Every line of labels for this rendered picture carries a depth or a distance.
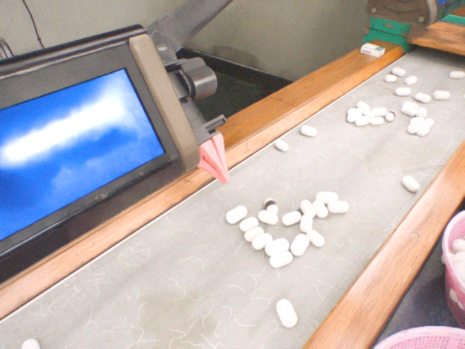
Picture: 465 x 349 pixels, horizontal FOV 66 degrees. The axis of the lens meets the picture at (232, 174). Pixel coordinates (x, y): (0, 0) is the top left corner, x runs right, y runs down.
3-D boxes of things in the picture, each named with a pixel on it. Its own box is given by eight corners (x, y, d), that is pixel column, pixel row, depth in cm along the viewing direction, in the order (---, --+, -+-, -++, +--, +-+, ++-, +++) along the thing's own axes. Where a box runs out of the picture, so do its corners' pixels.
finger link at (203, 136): (246, 169, 59) (214, 122, 59) (215, 190, 55) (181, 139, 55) (227, 181, 65) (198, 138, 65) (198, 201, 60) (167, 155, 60)
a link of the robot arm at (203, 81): (121, 56, 61) (146, 32, 55) (169, 46, 69) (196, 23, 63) (153, 120, 63) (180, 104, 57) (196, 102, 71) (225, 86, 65)
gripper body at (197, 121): (230, 122, 61) (205, 86, 61) (184, 147, 55) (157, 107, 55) (213, 138, 66) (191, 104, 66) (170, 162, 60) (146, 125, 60)
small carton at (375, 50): (360, 52, 111) (361, 46, 110) (365, 49, 113) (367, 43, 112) (378, 57, 108) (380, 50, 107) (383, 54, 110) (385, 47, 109)
